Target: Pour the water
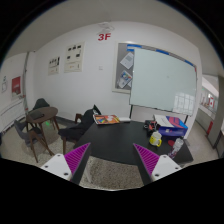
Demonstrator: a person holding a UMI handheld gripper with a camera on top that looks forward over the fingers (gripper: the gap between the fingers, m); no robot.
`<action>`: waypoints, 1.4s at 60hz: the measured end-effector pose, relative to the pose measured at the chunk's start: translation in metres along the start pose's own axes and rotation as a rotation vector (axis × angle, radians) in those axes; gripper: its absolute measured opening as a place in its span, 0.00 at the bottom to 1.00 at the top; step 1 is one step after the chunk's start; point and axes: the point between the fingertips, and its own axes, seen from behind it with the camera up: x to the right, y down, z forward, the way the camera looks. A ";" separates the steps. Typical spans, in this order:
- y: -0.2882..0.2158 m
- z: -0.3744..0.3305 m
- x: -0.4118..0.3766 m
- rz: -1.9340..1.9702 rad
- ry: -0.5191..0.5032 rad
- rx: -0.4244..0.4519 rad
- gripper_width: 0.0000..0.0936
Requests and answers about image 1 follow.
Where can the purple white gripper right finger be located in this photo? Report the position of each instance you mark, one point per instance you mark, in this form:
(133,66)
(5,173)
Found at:
(153,167)

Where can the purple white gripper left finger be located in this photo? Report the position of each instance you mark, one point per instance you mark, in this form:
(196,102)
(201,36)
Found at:
(70,166)

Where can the clear plastic water bottle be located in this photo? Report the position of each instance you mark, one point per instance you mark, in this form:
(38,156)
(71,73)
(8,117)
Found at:
(176,147)

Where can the white and yellow mug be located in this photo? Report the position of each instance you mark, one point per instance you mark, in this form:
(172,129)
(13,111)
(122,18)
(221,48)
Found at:
(156,139)

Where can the red round coaster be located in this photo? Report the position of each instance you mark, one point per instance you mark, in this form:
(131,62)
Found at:
(171,143)

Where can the black chair with jacket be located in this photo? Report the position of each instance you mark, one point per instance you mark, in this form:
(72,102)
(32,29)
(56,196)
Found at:
(82,123)

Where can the black red small device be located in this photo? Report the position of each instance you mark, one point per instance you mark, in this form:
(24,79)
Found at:
(151,125)

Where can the blue and red box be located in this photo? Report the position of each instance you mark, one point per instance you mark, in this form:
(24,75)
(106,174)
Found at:
(170,126)

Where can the black rectangular table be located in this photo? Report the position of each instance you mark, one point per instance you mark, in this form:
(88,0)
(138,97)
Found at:
(115,142)

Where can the grey wooden chair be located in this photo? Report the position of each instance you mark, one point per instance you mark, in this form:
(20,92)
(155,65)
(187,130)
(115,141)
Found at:
(31,136)

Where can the colourful orange book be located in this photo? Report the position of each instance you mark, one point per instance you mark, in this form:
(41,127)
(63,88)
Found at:
(106,119)

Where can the round wooden side table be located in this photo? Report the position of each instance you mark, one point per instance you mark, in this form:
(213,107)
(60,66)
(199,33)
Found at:
(39,116)

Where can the white flat object on table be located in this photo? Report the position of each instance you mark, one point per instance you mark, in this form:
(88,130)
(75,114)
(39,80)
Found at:
(124,119)

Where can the dark chair behind round table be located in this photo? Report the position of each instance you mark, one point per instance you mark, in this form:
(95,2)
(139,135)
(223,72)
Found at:
(40,103)

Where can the large white whiteboard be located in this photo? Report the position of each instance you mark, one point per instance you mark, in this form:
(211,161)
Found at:
(163,82)

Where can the grey pin board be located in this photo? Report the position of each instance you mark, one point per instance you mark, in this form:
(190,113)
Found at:
(123,67)

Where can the red wall poster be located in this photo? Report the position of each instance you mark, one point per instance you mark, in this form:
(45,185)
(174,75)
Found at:
(16,86)

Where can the white wall poster small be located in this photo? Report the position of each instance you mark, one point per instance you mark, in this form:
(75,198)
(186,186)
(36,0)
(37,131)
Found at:
(53,66)

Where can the white wall poster large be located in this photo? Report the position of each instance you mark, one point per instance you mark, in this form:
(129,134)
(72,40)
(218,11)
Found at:
(74,57)

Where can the red 3F wall sign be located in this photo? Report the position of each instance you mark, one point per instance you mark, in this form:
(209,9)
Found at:
(104,37)

